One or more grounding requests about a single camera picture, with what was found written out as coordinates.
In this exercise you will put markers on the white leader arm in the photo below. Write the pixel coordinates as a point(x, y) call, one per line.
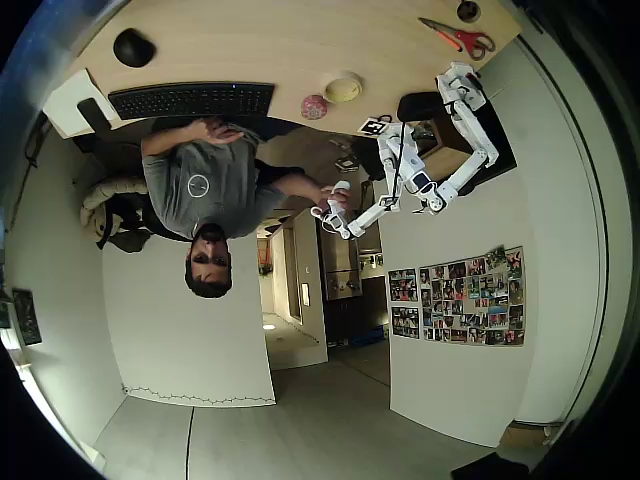
point(367, 216)

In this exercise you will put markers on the beige roll of tape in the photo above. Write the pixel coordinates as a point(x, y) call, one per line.
point(343, 86)

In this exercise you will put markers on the person's right forearm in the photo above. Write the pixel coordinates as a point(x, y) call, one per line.
point(297, 184)

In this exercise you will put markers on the white follower robot arm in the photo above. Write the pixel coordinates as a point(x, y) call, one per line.
point(475, 130)

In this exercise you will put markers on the person's left forearm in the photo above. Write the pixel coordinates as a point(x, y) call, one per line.
point(170, 137)

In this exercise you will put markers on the pink round object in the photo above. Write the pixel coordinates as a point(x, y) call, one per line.
point(313, 107)

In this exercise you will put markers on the person's right hand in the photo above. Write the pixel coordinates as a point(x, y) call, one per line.
point(334, 199)

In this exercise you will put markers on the person's left hand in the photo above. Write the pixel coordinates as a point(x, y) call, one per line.
point(220, 131)

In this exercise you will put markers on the black white marker tag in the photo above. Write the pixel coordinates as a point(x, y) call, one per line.
point(373, 126)

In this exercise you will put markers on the stainless steel fridge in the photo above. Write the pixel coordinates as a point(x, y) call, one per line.
point(342, 270)

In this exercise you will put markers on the small photo sheet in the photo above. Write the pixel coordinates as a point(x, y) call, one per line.
point(405, 322)
point(403, 285)

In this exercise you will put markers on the large photo collage poster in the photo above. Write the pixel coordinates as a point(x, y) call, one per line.
point(472, 295)

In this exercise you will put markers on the blue crate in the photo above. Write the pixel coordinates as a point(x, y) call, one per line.
point(372, 336)

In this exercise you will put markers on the man in grey t-shirt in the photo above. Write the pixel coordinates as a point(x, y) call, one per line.
point(200, 195)

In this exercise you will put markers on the black computer keyboard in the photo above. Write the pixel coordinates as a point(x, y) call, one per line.
point(192, 100)

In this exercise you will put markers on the black backpack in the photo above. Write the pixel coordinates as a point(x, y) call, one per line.
point(127, 222)

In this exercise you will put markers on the black computer mouse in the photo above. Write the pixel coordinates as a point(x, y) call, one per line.
point(134, 47)

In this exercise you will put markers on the beige quilted blanket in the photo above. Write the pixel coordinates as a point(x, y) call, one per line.
point(102, 200)

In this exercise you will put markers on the cardboard box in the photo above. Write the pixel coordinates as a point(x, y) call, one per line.
point(525, 433)

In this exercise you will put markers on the white paper sheet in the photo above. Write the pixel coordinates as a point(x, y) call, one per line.
point(67, 102)

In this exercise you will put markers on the dark framed wall picture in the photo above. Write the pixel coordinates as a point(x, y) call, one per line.
point(26, 317)

